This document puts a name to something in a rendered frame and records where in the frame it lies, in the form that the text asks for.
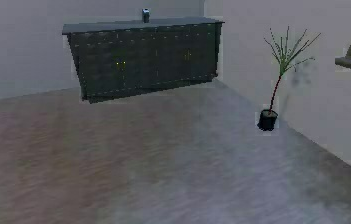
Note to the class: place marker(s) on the dark grey sideboard cupboard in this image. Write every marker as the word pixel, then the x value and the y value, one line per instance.
pixel 143 60

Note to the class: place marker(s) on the thin green potted plant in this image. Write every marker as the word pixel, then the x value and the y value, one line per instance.
pixel 268 120

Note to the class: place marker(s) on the small grey canister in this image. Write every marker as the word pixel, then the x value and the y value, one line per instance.
pixel 145 15

